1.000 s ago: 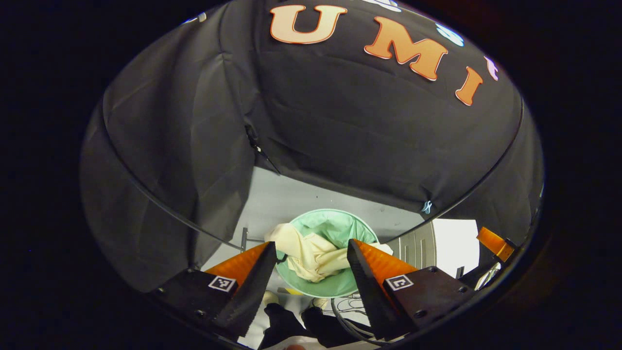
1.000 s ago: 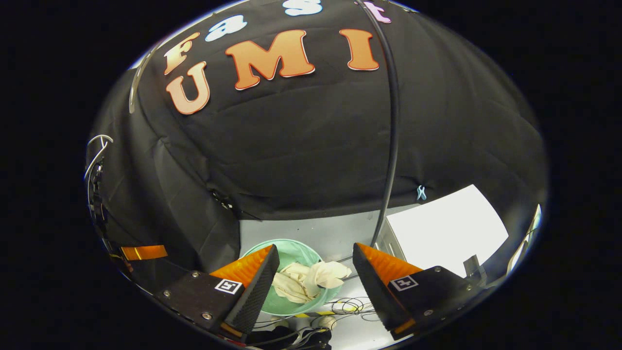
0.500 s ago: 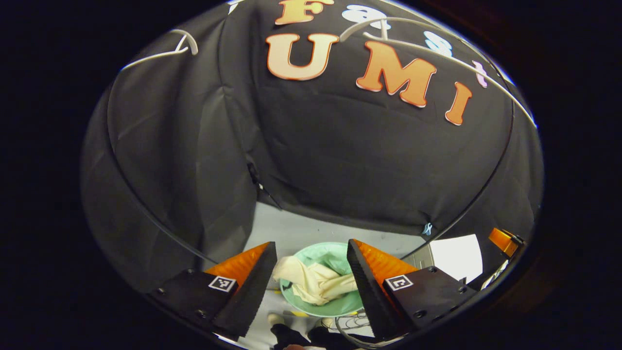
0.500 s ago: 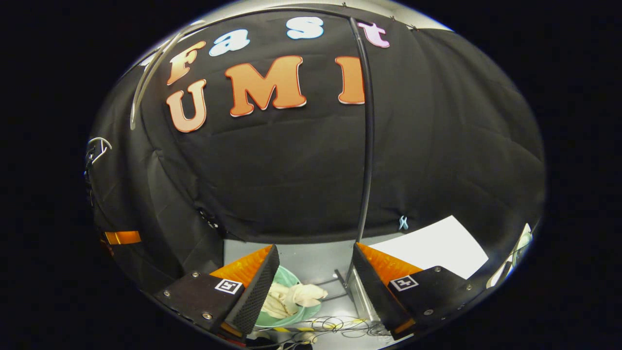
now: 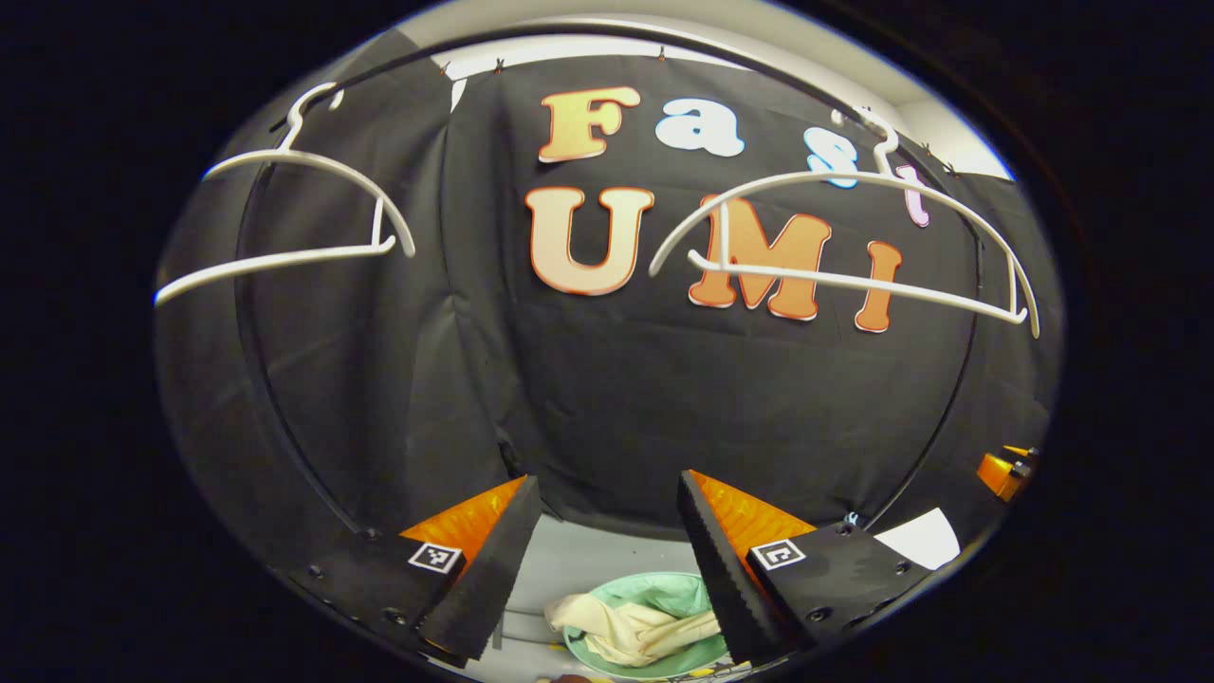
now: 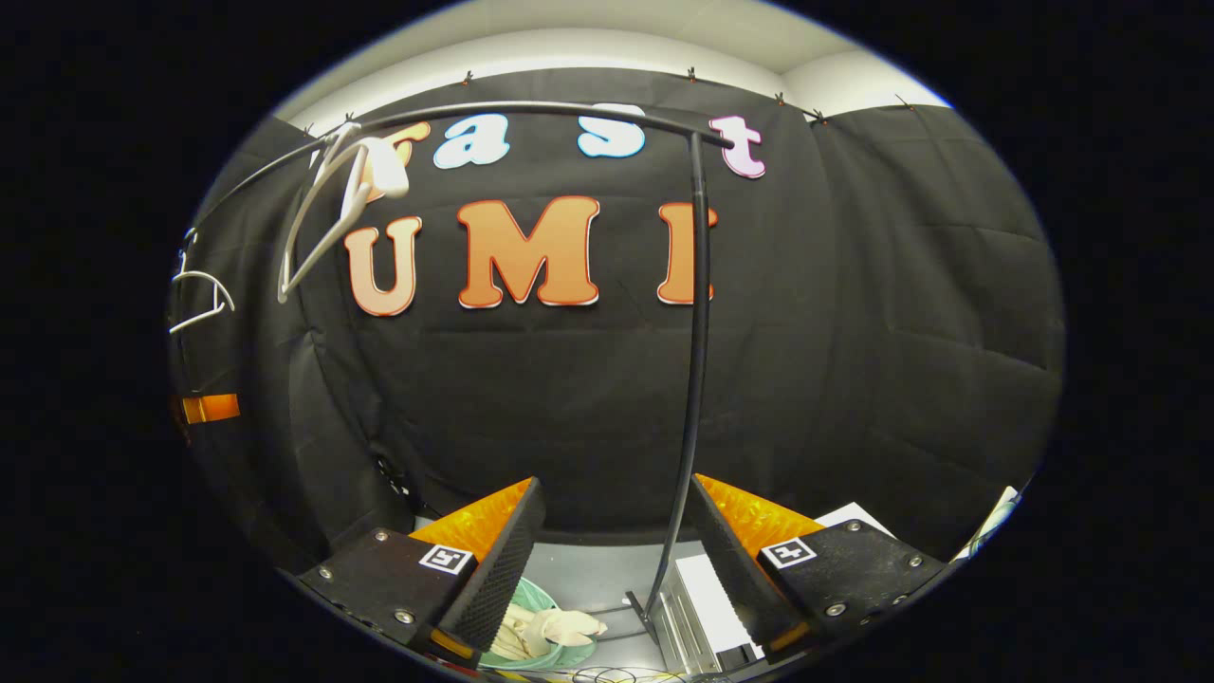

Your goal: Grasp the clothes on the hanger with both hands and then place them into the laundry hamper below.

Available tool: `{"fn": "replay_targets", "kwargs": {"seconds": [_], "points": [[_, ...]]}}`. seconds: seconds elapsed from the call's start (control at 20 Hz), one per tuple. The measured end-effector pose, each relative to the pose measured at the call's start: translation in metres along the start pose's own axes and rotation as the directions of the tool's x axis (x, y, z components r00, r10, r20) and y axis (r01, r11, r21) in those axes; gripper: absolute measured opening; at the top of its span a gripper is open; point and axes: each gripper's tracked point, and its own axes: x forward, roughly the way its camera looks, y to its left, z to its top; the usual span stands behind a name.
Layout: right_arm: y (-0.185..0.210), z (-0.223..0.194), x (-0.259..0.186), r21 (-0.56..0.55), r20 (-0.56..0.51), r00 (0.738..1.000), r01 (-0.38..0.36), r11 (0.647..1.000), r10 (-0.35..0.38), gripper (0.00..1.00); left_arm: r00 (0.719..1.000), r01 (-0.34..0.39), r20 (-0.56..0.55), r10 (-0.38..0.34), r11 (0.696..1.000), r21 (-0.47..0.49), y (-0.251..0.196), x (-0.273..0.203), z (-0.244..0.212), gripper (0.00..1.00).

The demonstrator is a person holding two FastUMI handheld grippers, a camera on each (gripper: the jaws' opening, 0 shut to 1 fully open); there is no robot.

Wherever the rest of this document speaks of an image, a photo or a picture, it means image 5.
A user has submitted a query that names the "white clothes hanger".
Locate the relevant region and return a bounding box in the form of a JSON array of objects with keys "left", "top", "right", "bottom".
[
  {"left": 648, "top": 106, "right": 1041, "bottom": 340},
  {"left": 154, "top": 83, "right": 416, "bottom": 307}
]

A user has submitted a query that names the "black backdrop cloth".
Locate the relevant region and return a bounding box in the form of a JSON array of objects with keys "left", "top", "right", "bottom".
[{"left": 156, "top": 52, "right": 1063, "bottom": 570}]

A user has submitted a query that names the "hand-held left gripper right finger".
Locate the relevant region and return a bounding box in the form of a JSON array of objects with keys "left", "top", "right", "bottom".
[{"left": 676, "top": 470, "right": 940, "bottom": 667}]

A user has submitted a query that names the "green laundry hamper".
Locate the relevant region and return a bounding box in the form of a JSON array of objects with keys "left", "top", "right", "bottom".
[{"left": 562, "top": 571, "right": 736, "bottom": 682}]

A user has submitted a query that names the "white paper sheet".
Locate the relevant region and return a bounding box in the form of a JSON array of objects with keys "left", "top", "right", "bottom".
[{"left": 873, "top": 508, "right": 962, "bottom": 572}]

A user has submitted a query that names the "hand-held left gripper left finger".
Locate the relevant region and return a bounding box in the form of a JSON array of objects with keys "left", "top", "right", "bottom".
[{"left": 285, "top": 474, "right": 543, "bottom": 670}]

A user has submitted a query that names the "cream shirt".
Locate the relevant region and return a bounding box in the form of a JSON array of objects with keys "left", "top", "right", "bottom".
[{"left": 543, "top": 593, "right": 724, "bottom": 668}]

